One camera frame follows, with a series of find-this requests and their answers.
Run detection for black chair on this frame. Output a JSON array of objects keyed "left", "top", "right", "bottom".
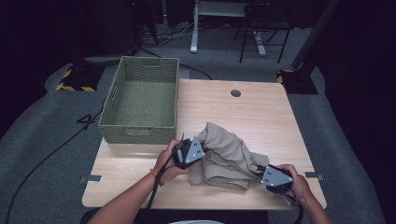
[{"left": 233, "top": 2, "right": 295, "bottom": 64}]

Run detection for left hand-held gripper black cable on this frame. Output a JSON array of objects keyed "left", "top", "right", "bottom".
[{"left": 135, "top": 155, "right": 176, "bottom": 224}]

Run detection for green woven basket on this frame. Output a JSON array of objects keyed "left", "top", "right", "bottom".
[{"left": 98, "top": 55, "right": 180, "bottom": 145}]

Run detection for black striped stand base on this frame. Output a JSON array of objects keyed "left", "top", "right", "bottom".
[
  {"left": 55, "top": 61, "right": 106, "bottom": 93},
  {"left": 276, "top": 68, "right": 319, "bottom": 95}
]

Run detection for person's dark trousers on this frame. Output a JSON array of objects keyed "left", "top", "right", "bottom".
[{"left": 79, "top": 207, "right": 269, "bottom": 224}]

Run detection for beige shorts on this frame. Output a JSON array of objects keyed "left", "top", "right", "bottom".
[{"left": 188, "top": 121, "right": 271, "bottom": 191}]

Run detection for hand-held gripper black cable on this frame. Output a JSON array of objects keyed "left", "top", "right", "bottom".
[
  {"left": 135, "top": 155, "right": 176, "bottom": 224},
  {"left": 279, "top": 189, "right": 308, "bottom": 224}
]

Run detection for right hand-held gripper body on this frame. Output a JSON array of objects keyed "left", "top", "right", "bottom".
[{"left": 260, "top": 165, "right": 295, "bottom": 196}]

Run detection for right hand-held gripper black cable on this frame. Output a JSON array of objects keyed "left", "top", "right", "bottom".
[{"left": 279, "top": 189, "right": 308, "bottom": 224}]

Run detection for orange bracelet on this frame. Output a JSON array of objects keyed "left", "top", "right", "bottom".
[{"left": 149, "top": 168, "right": 165, "bottom": 188}]

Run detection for bundle of floor cables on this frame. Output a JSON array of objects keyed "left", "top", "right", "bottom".
[{"left": 139, "top": 21, "right": 200, "bottom": 49}]

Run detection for grey tape strip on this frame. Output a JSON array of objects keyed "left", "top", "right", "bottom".
[
  {"left": 304, "top": 171, "right": 325, "bottom": 182},
  {"left": 79, "top": 175, "right": 103, "bottom": 184}
]

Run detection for person's white shirt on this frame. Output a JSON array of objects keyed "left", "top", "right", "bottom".
[{"left": 167, "top": 219, "right": 225, "bottom": 224}]

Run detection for short black floor cable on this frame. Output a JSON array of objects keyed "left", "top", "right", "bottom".
[{"left": 138, "top": 46, "right": 215, "bottom": 81}]

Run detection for person's right hand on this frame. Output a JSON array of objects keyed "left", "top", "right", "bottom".
[{"left": 276, "top": 163, "right": 313, "bottom": 203}]

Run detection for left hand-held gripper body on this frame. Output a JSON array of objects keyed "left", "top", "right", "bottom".
[{"left": 172, "top": 133, "right": 207, "bottom": 171}]

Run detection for black slanted pole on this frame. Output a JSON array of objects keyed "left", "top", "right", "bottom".
[{"left": 290, "top": 0, "right": 342, "bottom": 71}]

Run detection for long black floor cable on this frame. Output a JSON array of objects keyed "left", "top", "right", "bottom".
[{"left": 6, "top": 96, "right": 108, "bottom": 224}]

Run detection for person's left hand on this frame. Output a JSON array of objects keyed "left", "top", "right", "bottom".
[{"left": 153, "top": 139, "right": 191, "bottom": 184}]

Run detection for white desk frame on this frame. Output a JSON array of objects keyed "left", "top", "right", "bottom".
[{"left": 190, "top": 0, "right": 269, "bottom": 57}]

